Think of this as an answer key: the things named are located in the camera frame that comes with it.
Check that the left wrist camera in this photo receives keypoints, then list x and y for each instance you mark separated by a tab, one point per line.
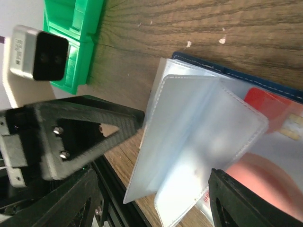
38	55

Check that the green bin lower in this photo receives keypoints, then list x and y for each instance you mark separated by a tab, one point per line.
78	64

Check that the green bin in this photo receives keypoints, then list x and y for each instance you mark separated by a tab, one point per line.
73	19
78	64

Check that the green bin upper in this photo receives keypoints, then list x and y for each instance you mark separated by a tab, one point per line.
73	19

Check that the blue card holder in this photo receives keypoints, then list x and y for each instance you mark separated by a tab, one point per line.
164	164

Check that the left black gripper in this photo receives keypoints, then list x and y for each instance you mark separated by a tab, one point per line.
51	140

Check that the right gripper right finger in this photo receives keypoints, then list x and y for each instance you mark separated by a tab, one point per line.
243	203

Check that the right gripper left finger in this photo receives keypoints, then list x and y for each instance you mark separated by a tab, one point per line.
76	199

